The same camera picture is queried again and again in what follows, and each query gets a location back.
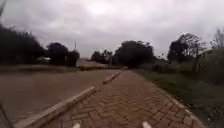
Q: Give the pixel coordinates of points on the row of trees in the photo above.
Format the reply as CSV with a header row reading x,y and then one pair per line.
x,y
133,53

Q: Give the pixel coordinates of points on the robot's own part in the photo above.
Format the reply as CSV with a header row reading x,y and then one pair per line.
x,y
146,125
76,125

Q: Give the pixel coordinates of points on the red brick path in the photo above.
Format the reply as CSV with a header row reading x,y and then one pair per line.
x,y
130,100

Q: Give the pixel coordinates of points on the concrete kerb blocks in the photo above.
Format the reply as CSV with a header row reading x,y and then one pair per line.
x,y
56,108

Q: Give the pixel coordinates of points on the grass strip beyond road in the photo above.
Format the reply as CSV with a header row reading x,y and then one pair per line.
x,y
36,68

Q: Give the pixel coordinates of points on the grass verge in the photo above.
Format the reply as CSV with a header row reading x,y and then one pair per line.
x,y
186,90

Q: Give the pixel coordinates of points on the brown dirt road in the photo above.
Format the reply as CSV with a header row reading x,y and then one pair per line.
x,y
36,88

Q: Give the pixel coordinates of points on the hedge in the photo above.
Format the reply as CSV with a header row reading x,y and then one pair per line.
x,y
206,65

